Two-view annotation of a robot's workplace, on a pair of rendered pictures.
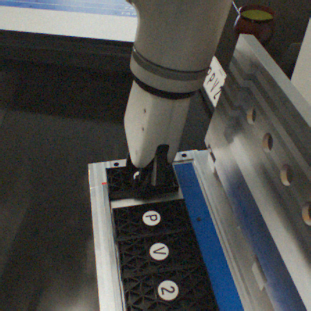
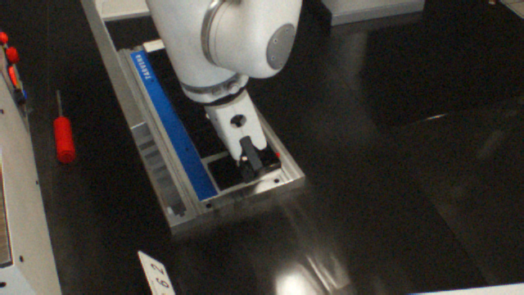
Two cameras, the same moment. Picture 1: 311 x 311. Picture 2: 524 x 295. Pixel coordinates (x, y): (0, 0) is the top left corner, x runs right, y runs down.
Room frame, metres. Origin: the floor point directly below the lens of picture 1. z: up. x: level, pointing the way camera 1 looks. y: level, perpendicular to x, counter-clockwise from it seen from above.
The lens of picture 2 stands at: (0.81, -0.08, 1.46)
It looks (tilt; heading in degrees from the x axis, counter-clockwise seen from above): 45 degrees down; 165
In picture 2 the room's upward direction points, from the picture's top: straight up
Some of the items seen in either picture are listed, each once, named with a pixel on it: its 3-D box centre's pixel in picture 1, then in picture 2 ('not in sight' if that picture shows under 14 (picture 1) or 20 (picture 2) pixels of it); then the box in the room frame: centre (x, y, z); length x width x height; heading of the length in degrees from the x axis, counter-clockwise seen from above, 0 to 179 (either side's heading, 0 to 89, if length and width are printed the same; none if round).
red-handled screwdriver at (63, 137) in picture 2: not in sight; (61, 122); (0.15, -0.26, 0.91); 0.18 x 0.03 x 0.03; 7
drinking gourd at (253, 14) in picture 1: (252, 37); not in sight; (0.72, -0.21, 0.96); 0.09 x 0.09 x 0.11
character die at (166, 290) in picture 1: (168, 292); (202, 99); (0.17, -0.02, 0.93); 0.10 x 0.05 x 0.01; 100
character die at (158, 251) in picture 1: (159, 253); (213, 117); (0.22, -0.01, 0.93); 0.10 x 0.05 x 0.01; 100
